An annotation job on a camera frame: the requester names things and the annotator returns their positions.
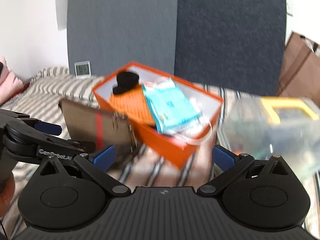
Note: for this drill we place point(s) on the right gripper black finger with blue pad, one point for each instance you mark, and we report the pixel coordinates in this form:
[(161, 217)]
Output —
[(25, 144), (94, 166), (233, 166), (42, 126)]

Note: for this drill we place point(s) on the brown paper bag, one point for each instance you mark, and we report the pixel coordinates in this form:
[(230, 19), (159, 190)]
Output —
[(299, 75)]

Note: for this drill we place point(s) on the dark grey wall panel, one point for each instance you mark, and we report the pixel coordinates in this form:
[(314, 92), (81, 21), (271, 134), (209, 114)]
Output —
[(235, 44)]

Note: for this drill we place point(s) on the brown plaid pouch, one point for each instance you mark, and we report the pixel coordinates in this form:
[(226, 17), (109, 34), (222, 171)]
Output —
[(103, 128)]

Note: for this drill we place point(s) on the white teal face mask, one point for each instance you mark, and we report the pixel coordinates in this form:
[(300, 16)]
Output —
[(198, 135)]

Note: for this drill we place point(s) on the small digital clock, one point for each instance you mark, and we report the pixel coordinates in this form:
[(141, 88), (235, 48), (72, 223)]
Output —
[(82, 69)]

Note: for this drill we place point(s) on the clear plastic storage bin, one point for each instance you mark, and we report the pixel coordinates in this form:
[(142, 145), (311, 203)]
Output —
[(264, 126)]

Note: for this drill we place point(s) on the light blue wipes pack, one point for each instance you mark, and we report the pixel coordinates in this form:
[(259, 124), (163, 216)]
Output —
[(170, 108)]

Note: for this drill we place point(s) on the person's left hand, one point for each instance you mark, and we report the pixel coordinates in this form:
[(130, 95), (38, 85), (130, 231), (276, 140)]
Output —
[(7, 195)]

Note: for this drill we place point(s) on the pink pillow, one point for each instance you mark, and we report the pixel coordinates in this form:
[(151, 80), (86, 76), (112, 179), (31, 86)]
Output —
[(10, 84)]

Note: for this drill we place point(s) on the light grey wall panel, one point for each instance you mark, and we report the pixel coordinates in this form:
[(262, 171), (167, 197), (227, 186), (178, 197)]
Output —
[(111, 33)]

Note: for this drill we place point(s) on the black fuzzy item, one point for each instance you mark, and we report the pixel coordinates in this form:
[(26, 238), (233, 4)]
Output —
[(126, 81)]

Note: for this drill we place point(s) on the orange cardboard box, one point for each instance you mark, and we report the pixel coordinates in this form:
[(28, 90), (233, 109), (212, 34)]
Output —
[(173, 150)]

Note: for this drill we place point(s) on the orange honeycomb mesh cloth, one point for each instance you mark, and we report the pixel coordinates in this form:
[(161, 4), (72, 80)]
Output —
[(133, 104)]

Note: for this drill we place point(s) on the striped bed cover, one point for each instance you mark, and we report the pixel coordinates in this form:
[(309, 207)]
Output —
[(148, 168)]

